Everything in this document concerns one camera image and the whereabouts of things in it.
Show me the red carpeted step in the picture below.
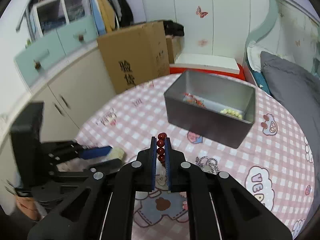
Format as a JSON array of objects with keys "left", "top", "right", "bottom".
[{"left": 169, "top": 64, "right": 244, "bottom": 80}]

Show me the grey hanging garment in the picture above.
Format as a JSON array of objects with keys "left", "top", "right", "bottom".
[{"left": 104, "top": 0, "right": 123, "bottom": 20}]

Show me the teal drawer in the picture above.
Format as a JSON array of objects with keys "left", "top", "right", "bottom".
[
  {"left": 56, "top": 14, "right": 98, "bottom": 55},
  {"left": 14, "top": 39, "right": 67, "bottom": 87}
]

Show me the white pillow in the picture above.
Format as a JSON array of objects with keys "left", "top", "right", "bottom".
[{"left": 247, "top": 42, "right": 263, "bottom": 73}]

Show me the grey duvet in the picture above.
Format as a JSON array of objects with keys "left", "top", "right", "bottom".
[{"left": 260, "top": 51, "right": 320, "bottom": 160}]

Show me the white low cabinet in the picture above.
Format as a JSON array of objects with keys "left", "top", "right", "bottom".
[{"left": 0, "top": 44, "right": 118, "bottom": 215}]

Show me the pink checked tablecloth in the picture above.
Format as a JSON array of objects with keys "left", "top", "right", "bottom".
[{"left": 75, "top": 74, "right": 315, "bottom": 240}]

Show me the folded jeans stack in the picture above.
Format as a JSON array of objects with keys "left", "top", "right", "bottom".
[{"left": 41, "top": 17, "right": 67, "bottom": 34}]

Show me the large cardboard box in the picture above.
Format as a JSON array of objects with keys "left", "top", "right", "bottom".
[{"left": 97, "top": 21, "right": 171, "bottom": 94}]

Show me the grey metal handrail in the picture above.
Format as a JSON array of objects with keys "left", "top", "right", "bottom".
[{"left": 16, "top": 0, "right": 45, "bottom": 32}]

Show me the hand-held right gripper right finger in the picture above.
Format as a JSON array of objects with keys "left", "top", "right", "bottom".
[{"left": 165, "top": 137, "right": 293, "bottom": 240}]

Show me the grey metal box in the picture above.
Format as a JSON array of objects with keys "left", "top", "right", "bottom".
[{"left": 164, "top": 70, "right": 256, "bottom": 149}]

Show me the white sliding wardrobe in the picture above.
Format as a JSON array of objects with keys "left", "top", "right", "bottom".
[{"left": 132, "top": 0, "right": 270, "bottom": 60}]

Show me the cream soft object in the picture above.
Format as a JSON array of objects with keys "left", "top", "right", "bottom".
[{"left": 110, "top": 148, "right": 125, "bottom": 160}]

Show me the teal bunk bed frame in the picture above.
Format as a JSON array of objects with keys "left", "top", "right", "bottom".
[{"left": 244, "top": 0, "right": 320, "bottom": 80}]

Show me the black bag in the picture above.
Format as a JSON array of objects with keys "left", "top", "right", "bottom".
[{"left": 163, "top": 20, "right": 185, "bottom": 37}]

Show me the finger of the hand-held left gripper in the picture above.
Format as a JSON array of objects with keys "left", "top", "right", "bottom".
[
  {"left": 51, "top": 158, "right": 122, "bottom": 180},
  {"left": 49, "top": 141, "right": 112, "bottom": 161}
]

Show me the grey folded clothes stack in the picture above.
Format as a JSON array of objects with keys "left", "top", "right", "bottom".
[{"left": 67, "top": 4, "right": 84, "bottom": 20}]

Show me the cream pearl bracelet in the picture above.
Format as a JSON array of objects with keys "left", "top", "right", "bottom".
[{"left": 220, "top": 108, "right": 243, "bottom": 119}]

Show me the yellow hoodie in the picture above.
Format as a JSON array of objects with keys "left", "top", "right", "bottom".
[{"left": 96, "top": 0, "right": 117, "bottom": 33}]

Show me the white board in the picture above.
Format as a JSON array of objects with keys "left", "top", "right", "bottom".
[{"left": 174, "top": 53, "right": 238, "bottom": 72}]

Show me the teal bed sheet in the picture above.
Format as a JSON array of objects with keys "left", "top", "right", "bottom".
[{"left": 251, "top": 71, "right": 270, "bottom": 95}]

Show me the light blue hoodie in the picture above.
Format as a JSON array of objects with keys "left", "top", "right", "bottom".
[{"left": 89, "top": 0, "right": 107, "bottom": 36}]

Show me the silver chain necklace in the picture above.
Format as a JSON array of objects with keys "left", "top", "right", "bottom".
[{"left": 195, "top": 156, "right": 221, "bottom": 173}]

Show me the person's left hand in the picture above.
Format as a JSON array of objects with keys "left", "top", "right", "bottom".
[{"left": 15, "top": 197, "right": 42, "bottom": 221}]

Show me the orange red bead bracelet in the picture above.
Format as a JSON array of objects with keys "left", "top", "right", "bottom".
[{"left": 183, "top": 93, "right": 206, "bottom": 108}]

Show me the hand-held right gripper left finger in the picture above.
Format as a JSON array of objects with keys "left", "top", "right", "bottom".
[{"left": 27, "top": 136, "right": 158, "bottom": 240}]

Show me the black hanging jacket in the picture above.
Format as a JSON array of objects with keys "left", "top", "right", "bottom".
[{"left": 110, "top": 0, "right": 134, "bottom": 28}]

